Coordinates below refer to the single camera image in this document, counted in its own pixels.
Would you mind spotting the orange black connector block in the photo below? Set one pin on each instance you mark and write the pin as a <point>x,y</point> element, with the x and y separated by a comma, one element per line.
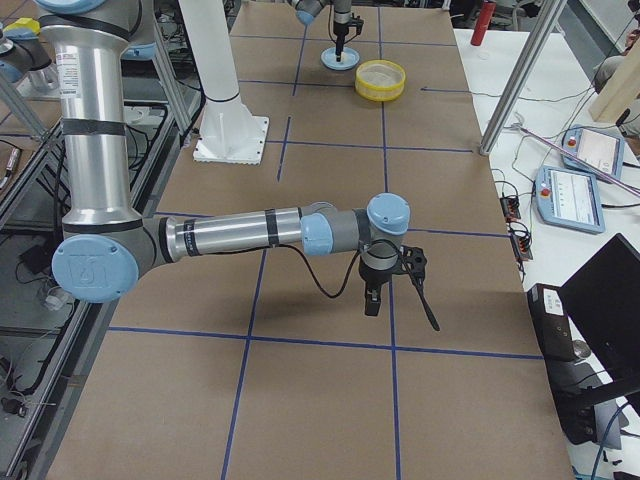
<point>510,203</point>
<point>521,239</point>

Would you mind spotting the far orange black connector block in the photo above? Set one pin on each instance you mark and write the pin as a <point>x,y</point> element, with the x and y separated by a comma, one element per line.
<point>510,203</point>

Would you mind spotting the white camera mast base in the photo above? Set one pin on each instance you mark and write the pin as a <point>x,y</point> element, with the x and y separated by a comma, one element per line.
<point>228,131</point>

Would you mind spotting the black computer box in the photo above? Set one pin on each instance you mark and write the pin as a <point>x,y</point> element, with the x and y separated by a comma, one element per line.
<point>583,402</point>

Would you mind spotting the brown paper table cover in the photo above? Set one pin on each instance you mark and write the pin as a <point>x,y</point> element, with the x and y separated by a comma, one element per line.
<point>264,366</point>

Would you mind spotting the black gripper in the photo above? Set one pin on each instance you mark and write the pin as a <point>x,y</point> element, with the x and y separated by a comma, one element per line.
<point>340,25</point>
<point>371,277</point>

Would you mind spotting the black monitor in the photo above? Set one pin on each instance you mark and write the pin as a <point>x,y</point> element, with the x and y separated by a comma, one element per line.
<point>602,300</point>

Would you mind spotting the teach pendant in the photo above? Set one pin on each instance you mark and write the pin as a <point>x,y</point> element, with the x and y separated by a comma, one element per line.
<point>568,199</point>
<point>598,148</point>

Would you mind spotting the wooden beam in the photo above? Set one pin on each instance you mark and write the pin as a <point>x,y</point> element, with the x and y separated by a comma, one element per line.
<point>619,91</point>

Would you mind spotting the red bottle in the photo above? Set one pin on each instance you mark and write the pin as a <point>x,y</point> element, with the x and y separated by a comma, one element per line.
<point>482,22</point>

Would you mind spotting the light blue plate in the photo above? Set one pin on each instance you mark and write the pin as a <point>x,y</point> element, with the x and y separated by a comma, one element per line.
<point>328,59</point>

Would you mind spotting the near teach pendant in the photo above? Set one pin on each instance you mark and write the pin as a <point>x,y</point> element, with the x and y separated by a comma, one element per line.
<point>568,199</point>

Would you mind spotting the near orange black connector block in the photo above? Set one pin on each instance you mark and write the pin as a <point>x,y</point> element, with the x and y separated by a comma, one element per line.
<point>521,239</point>

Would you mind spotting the far teach pendant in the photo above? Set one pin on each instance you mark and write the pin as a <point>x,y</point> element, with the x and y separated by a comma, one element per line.
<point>598,148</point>

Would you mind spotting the aluminium frame post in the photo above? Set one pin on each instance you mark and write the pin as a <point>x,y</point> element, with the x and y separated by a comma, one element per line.
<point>536,40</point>

